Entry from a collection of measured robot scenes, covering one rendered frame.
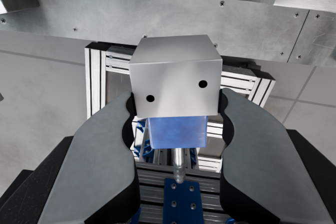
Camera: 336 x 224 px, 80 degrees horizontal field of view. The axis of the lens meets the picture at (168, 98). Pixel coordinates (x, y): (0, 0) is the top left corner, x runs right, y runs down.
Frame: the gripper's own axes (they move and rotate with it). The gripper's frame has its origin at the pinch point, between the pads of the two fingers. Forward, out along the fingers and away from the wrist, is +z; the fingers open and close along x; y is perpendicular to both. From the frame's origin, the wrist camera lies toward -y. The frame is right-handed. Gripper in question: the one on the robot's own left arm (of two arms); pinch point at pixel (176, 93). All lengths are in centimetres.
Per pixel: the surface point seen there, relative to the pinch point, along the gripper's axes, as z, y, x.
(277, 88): 95, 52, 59
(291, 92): 95, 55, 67
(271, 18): 15.0, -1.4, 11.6
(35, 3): 14.4, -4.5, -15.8
